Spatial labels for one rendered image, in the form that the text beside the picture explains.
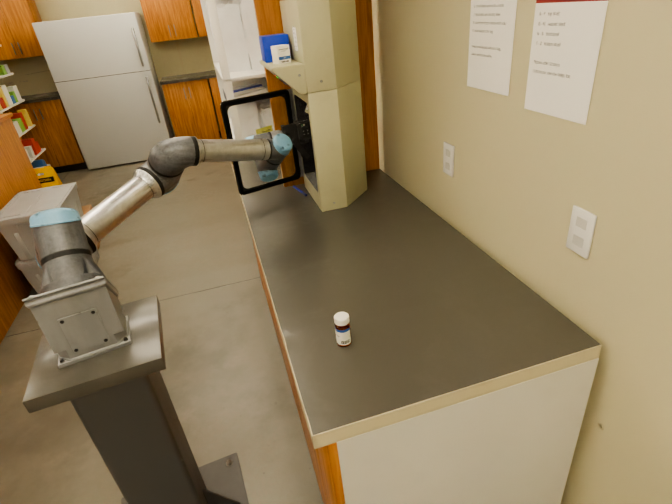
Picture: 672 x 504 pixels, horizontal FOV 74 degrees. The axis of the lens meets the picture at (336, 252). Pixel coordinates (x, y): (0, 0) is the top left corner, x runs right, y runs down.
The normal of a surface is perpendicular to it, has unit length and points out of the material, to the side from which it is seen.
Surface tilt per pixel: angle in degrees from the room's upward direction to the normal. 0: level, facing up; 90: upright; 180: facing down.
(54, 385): 0
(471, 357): 0
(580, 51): 90
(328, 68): 90
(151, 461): 90
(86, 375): 0
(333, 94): 90
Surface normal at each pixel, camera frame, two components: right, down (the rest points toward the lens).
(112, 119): 0.29, 0.45
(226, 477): -0.10, -0.87
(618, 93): -0.95, 0.22
